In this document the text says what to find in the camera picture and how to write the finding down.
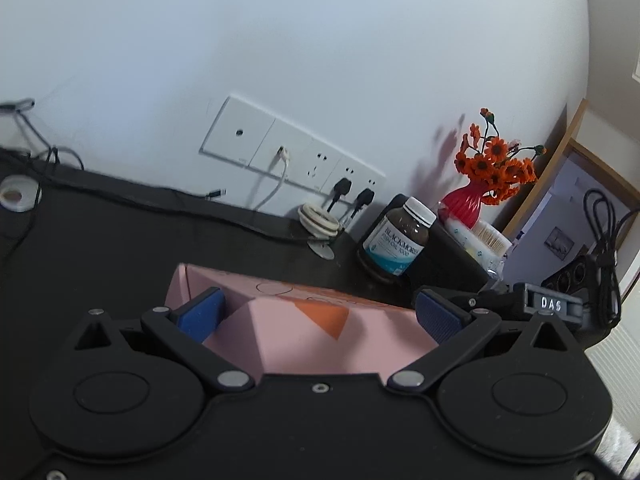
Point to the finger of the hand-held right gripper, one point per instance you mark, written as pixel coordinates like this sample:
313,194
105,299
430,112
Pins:
490,301

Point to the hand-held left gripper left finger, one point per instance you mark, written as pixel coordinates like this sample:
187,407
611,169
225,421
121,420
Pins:
202,312

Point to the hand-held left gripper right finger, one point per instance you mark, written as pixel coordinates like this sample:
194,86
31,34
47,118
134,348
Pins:
437,315

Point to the pink cardboard box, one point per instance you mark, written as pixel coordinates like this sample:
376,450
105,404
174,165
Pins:
310,350

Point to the black desktop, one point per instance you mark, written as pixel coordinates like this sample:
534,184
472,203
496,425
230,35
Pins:
100,260

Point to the black storage box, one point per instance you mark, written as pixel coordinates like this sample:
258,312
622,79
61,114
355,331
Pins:
440,265

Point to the framed picture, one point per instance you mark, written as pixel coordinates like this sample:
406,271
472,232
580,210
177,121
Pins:
560,242

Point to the cotton swab box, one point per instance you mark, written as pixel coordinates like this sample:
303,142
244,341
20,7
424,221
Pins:
492,237

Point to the brown supplement bottle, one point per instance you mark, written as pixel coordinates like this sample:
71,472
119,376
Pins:
395,247

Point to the red vase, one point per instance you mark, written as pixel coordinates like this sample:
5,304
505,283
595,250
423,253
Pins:
462,202

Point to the orange artificial flowers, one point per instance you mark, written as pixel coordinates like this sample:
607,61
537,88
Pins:
487,165

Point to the black plug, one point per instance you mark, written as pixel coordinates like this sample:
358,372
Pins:
342,186
366,196

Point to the silver desk grommet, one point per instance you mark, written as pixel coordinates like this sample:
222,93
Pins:
30,200

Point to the white wall socket panel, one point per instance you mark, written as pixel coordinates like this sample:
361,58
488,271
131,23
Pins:
240,130

